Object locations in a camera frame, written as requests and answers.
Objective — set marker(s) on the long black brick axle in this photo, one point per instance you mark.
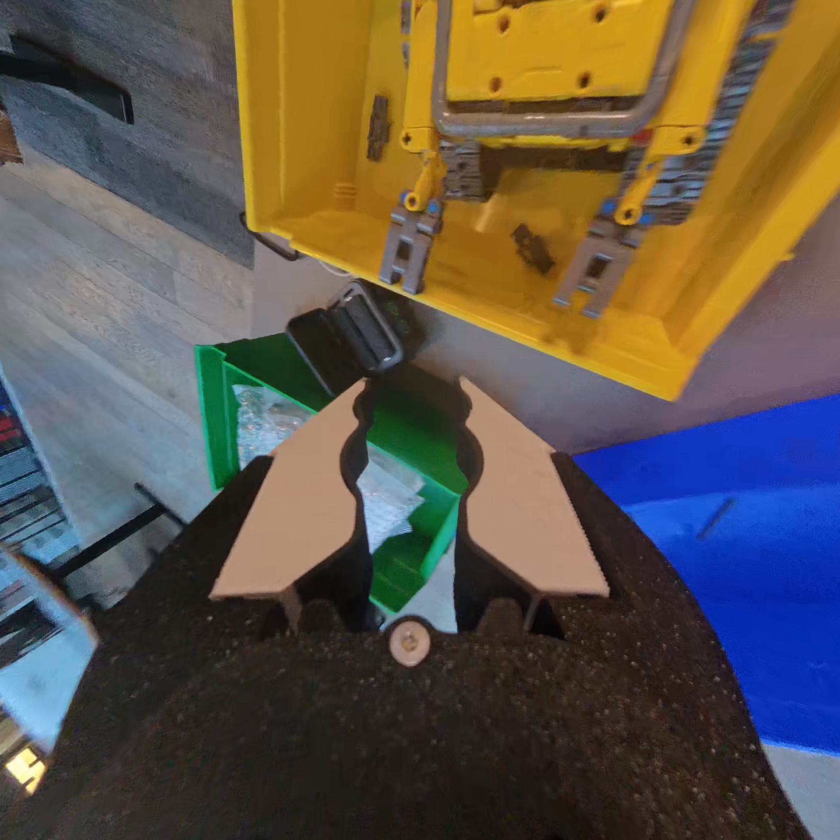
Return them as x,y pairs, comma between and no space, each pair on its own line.
715,518

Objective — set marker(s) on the yellow storage bin with ledge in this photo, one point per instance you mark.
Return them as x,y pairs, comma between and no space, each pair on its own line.
308,131

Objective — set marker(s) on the blue storage bin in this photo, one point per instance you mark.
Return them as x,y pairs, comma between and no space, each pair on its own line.
754,590

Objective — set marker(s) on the grey desk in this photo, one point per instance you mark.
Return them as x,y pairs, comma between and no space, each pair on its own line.
538,400

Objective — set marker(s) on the black metal bar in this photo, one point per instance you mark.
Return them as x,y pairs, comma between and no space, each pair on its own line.
118,531

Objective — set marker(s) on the green storage bin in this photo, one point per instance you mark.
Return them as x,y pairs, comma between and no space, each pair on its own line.
420,446

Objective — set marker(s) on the black furniture foot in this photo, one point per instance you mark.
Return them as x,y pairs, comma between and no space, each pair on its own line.
79,85

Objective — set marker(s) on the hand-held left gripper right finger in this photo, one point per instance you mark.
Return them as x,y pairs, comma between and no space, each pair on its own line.
525,518

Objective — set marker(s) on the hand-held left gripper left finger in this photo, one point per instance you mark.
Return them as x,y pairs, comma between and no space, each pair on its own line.
295,518

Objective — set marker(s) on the white foam sheet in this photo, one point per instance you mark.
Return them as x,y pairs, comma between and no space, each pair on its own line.
387,499

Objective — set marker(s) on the black rectangular device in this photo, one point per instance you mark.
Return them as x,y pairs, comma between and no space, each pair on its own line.
354,328

